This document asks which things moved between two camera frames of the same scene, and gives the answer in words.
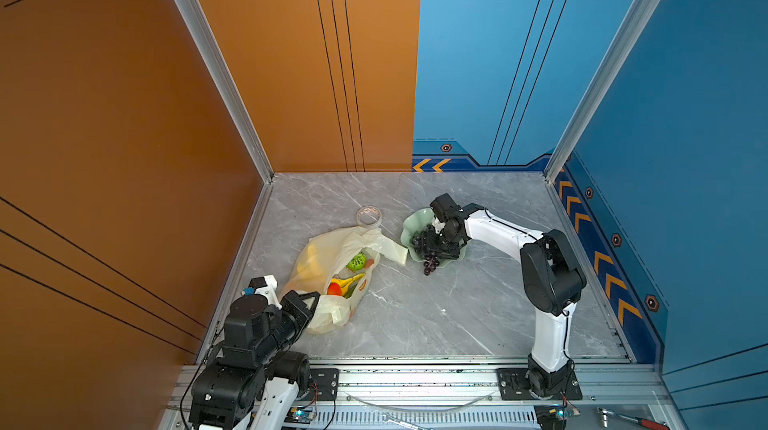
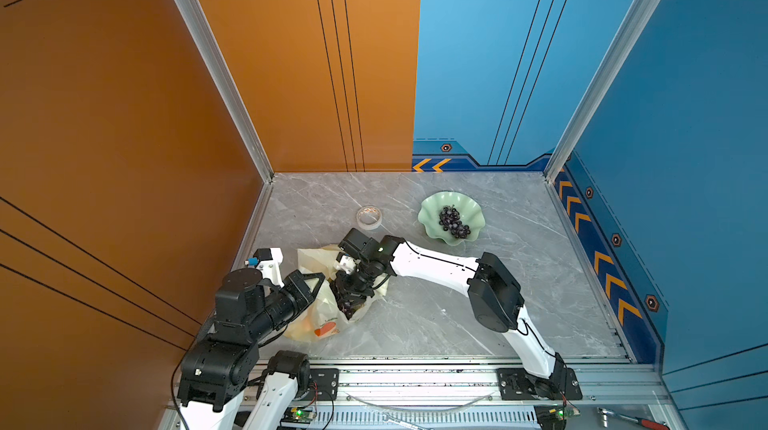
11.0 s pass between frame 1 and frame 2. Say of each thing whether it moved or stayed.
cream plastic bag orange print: moved
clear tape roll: stayed
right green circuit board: stayed
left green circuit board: stayed
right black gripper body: moved
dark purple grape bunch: moved
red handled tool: stayed
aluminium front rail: stayed
